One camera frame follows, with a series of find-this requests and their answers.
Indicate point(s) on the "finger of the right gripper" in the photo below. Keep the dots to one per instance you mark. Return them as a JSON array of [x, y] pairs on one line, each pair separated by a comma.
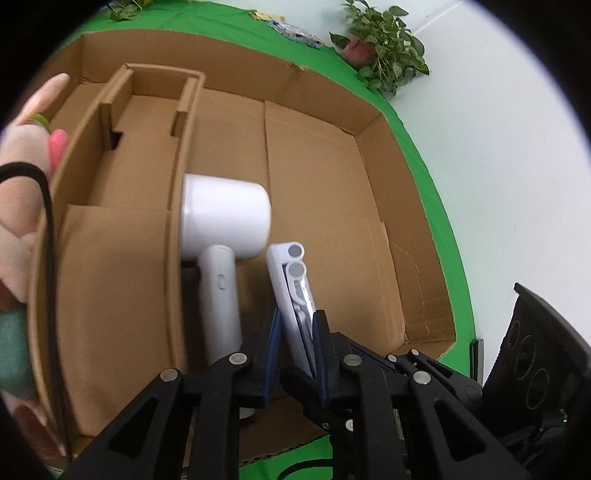
[[361, 361]]

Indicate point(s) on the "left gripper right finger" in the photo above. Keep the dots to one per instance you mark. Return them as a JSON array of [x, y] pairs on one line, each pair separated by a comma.
[[341, 368]]

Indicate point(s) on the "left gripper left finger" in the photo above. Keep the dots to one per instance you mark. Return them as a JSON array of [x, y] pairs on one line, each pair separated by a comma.
[[186, 425]]

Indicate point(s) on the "white folding phone stand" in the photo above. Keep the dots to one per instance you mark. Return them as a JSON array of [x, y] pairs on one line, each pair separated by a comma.
[[294, 300]]

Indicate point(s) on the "white hair dryer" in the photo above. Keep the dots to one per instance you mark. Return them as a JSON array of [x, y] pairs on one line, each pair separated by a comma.
[[222, 221]]

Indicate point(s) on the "long narrow cardboard box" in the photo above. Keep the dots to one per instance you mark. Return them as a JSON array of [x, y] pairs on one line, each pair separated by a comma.
[[116, 202]]

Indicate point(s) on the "pig plush toy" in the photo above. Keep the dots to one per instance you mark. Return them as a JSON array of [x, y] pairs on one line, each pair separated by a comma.
[[27, 138]]

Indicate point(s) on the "large shallow cardboard tray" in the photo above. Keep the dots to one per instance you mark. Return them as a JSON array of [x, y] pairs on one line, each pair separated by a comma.
[[339, 179]]

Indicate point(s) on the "right potted green plant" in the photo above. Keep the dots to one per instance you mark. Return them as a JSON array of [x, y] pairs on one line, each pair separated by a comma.
[[381, 47]]

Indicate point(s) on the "potted green plant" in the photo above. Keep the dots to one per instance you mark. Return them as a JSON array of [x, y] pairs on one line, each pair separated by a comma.
[[381, 47], [125, 10]]

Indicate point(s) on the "yellow packet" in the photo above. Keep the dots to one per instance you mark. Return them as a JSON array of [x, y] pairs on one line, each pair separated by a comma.
[[266, 17]]

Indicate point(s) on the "left potted green plant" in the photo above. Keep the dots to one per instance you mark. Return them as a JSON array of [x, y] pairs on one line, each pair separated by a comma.
[[125, 10]]

